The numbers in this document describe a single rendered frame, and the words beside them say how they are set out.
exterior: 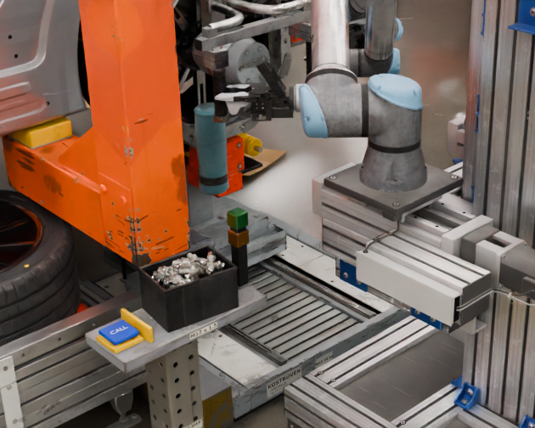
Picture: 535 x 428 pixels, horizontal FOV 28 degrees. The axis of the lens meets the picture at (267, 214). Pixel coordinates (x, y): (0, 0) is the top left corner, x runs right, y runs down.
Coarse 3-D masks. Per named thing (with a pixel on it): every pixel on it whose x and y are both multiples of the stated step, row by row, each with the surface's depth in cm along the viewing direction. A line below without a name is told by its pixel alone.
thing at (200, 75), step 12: (192, 0) 312; (252, 0) 327; (180, 12) 309; (192, 12) 314; (240, 12) 326; (180, 24) 310; (192, 24) 314; (240, 24) 338; (180, 36) 312; (264, 36) 331; (180, 48) 314; (180, 60) 315; (192, 60) 324; (180, 72) 318; (204, 72) 322; (180, 84) 318; (204, 84) 324; (228, 84) 330; (180, 96) 345; (192, 96) 343; (204, 96) 326; (192, 108) 337; (192, 120) 327
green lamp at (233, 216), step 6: (234, 210) 262; (240, 210) 262; (228, 216) 261; (234, 216) 260; (240, 216) 260; (246, 216) 261; (228, 222) 262; (234, 222) 260; (240, 222) 261; (246, 222) 262; (234, 228) 261
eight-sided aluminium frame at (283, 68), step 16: (176, 0) 294; (272, 16) 325; (272, 32) 327; (288, 32) 325; (272, 48) 329; (288, 48) 328; (272, 64) 331; (288, 64) 329; (240, 112) 330; (192, 128) 320; (240, 128) 326; (192, 144) 314
